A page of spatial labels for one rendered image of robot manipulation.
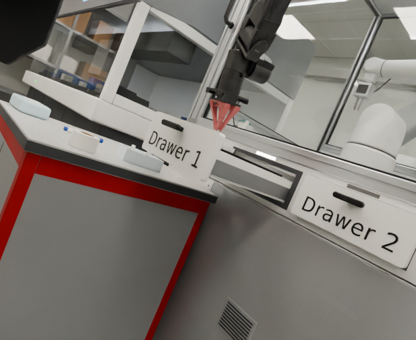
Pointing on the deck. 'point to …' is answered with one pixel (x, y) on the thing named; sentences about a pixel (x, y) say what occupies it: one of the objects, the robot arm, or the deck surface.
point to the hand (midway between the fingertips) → (218, 127)
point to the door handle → (228, 14)
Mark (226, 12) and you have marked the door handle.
